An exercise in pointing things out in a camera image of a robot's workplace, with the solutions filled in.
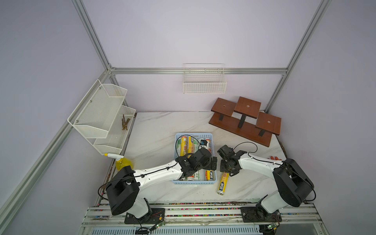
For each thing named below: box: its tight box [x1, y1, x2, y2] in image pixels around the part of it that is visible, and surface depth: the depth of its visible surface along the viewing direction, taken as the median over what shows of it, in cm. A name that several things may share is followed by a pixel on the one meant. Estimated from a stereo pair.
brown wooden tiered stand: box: [208, 96, 282, 148], surface depth 103 cm
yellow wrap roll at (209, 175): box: [205, 169, 214, 181], surface depth 85 cm
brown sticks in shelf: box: [121, 114, 131, 131], surface depth 98 cm
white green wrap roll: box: [187, 174, 199, 181], surface depth 83 cm
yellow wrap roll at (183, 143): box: [180, 136, 188, 157], surface depth 95 cm
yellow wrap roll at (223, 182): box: [217, 171, 230, 196], surface depth 83 cm
